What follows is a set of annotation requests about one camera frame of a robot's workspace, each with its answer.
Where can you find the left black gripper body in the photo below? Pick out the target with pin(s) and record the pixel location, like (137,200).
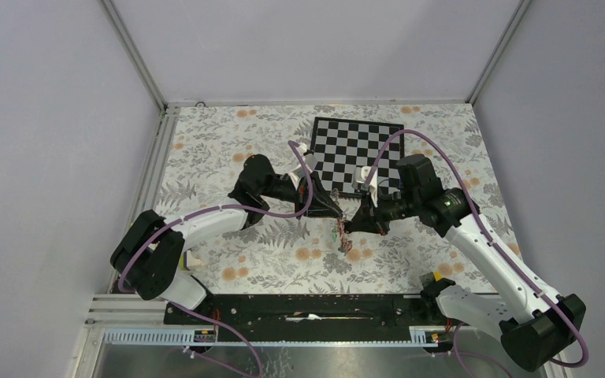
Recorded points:
(302,195)

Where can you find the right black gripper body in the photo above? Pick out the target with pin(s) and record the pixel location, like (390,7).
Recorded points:
(380,216)

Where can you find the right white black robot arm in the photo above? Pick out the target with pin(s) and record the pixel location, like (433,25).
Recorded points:
(532,320)

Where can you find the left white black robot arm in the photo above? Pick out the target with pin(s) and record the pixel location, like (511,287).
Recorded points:
(147,259)

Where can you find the black white checkerboard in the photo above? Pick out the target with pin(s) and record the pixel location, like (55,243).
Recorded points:
(340,146)

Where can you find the green white small block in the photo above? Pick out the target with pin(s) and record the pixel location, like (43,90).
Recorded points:
(189,262)

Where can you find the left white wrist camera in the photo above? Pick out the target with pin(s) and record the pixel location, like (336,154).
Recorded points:
(297,171)

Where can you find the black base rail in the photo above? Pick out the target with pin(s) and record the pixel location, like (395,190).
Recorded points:
(310,318)

